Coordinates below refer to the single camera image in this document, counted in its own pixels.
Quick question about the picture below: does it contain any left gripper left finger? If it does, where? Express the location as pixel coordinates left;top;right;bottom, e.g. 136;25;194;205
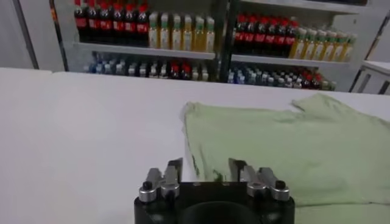
138;157;184;203

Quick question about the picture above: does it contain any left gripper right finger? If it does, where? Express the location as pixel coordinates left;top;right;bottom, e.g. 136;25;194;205
228;157;291;202

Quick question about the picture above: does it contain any light green T-shirt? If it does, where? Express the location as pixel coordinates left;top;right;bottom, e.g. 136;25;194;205
182;93;390;224

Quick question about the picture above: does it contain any small red-cap cola bottle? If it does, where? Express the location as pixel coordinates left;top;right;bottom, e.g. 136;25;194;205
179;62;191;80
300;72;312;89
169;61;180;80
311;74;322;90

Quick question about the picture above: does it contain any white drinks display shelf unit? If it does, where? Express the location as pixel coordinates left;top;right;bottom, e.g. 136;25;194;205
225;0;369;92
48;0;220;83

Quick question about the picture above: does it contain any yellow tea bottle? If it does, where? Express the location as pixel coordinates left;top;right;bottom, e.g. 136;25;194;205
331;32;347;62
340;33;358;63
322;30;336;61
193;15;205;52
288;27;307;60
182;14;194;51
148;11;161;49
301;29;317;60
312;29;327;61
204;16;216;53
170;13;183;51
159;12;171;49

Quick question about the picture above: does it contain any white side table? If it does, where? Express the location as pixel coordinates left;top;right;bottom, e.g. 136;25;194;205
349;60;390;95

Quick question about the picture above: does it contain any black vertical frame post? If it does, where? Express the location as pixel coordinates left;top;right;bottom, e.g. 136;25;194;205
218;0;237;83

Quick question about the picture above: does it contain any glass cabinet door black frame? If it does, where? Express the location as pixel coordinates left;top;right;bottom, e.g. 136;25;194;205
10;0;71;72

